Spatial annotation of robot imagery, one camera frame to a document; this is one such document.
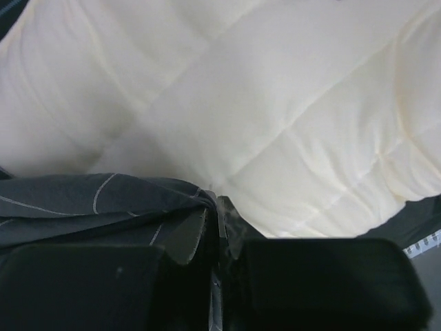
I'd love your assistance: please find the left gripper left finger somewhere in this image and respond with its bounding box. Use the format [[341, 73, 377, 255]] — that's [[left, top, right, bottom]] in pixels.
[[1, 208, 218, 330]]

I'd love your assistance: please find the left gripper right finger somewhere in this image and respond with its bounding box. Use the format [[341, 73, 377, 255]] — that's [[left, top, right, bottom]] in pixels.
[[217, 197, 433, 330]]

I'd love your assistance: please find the grey checked pillowcase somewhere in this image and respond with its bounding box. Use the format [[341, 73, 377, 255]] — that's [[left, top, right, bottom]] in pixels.
[[1, 171, 216, 254]]

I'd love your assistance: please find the cream bear print pillow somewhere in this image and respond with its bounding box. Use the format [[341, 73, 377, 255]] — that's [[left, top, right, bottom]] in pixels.
[[1, 1, 440, 237]]

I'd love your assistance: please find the black grid cutting mat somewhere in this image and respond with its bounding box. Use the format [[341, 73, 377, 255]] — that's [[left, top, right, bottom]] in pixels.
[[358, 195, 440, 249]]

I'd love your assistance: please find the slotted grey cable duct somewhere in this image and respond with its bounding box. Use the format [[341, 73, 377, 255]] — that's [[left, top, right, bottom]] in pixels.
[[404, 230, 440, 259]]

